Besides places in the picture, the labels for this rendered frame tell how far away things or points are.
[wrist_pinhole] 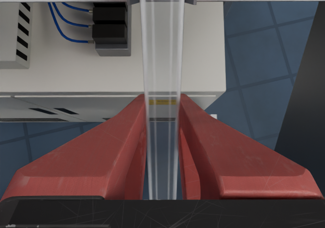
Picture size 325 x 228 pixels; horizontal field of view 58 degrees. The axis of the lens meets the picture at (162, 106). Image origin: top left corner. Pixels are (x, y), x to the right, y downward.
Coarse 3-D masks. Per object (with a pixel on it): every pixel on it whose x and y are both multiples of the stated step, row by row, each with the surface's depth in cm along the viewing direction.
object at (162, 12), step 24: (144, 0) 9; (168, 0) 9; (144, 24) 9; (168, 24) 9; (144, 48) 10; (168, 48) 10; (144, 72) 11; (168, 72) 11; (144, 96) 11; (168, 96) 11; (168, 120) 12; (168, 144) 13; (168, 168) 13; (168, 192) 14
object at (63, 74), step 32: (32, 32) 47; (64, 32) 47; (192, 32) 47; (32, 64) 46; (64, 64) 46; (96, 64) 46; (128, 64) 46; (192, 64) 46; (224, 64) 46; (0, 96) 49; (32, 96) 49; (64, 96) 49; (96, 96) 49; (128, 96) 49; (192, 96) 49
